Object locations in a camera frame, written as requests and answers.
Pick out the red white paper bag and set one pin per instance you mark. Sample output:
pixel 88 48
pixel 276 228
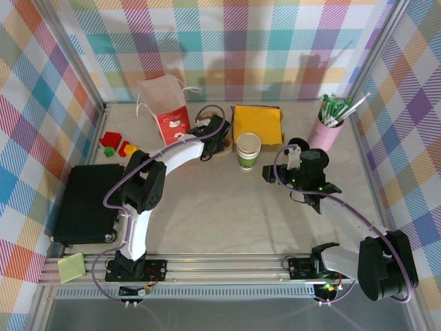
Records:
pixel 174 124

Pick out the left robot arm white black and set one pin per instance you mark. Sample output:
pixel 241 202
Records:
pixel 138 227

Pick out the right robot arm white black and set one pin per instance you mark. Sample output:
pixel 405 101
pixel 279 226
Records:
pixel 344 215

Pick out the brown cardboard napkin box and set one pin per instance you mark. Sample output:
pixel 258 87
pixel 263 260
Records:
pixel 232 120

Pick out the black round lid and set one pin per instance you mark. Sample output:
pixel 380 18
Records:
pixel 298 143

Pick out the pink straw holder cup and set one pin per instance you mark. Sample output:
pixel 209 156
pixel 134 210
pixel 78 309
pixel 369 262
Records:
pixel 324 134

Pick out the yellow napkin stack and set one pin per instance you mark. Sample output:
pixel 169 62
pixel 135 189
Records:
pixel 258 120

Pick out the green wrapped straw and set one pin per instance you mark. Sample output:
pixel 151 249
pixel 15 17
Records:
pixel 341 109
pixel 324 108
pixel 331 110

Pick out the small yellow block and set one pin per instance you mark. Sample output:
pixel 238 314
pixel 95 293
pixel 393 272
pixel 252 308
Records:
pixel 131 149

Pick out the small red block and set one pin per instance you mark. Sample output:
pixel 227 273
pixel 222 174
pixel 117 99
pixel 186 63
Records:
pixel 124 149

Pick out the red house-shaped block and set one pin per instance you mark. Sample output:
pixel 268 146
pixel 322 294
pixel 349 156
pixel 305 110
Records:
pixel 111 138

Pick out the small green block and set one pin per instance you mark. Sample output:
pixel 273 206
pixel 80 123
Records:
pixel 109 151

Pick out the small electronics board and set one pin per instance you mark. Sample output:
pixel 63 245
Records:
pixel 329 288
pixel 144 292

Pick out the black flat case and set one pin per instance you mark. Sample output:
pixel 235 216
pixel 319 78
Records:
pixel 86 200

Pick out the light green foam pad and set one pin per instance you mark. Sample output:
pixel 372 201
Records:
pixel 71 268

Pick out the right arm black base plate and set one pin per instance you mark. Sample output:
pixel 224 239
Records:
pixel 299 269

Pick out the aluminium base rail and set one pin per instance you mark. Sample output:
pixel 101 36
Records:
pixel 224 267

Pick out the aluminium side rail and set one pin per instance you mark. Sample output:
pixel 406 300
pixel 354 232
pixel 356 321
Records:
pixel 100 120

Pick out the aluminium frame post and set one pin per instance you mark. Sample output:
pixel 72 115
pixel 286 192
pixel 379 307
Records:
pixel 375 51
pixel 75 51

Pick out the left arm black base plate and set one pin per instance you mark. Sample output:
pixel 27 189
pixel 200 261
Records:
pixel 156 269

